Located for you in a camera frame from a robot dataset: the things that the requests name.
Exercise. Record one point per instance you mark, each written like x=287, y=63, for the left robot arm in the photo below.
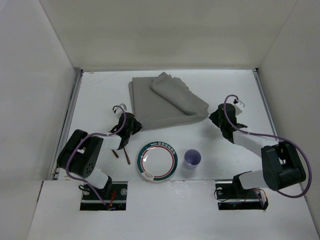
x=80, y=154

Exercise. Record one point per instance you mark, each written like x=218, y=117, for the purple cup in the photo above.
x=191, y=159

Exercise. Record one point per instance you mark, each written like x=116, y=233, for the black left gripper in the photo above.
x=133, y=123

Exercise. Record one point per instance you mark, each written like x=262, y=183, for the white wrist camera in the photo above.
x=119, y=109
x=239, y=106

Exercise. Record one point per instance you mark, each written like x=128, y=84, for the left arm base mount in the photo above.
x=115, y=201

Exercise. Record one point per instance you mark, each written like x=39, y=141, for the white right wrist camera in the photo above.
x=239, y=106

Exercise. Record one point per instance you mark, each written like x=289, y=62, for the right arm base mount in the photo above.
x=231, y=197

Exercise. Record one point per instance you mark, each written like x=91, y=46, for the grey cloth placemat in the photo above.
x=164, y=101

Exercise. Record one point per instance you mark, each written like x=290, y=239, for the left aluminium table rail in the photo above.
x=67, y=120

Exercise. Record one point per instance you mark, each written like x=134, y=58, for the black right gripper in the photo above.
x=216, y=119

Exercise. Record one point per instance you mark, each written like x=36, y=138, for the brown wooden spoon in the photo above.
x=127, y=156

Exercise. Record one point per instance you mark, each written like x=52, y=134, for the aluminium table rail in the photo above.
x=67, y=120
x=266, y=107

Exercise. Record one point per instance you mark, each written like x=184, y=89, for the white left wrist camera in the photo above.
x=119, y=109

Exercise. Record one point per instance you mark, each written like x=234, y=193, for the right aluminium table rail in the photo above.
x=266, y=107

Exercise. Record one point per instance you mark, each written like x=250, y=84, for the white plate green red rim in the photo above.
x=157, y=161

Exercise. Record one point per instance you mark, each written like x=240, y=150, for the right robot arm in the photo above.
x=281, y=164

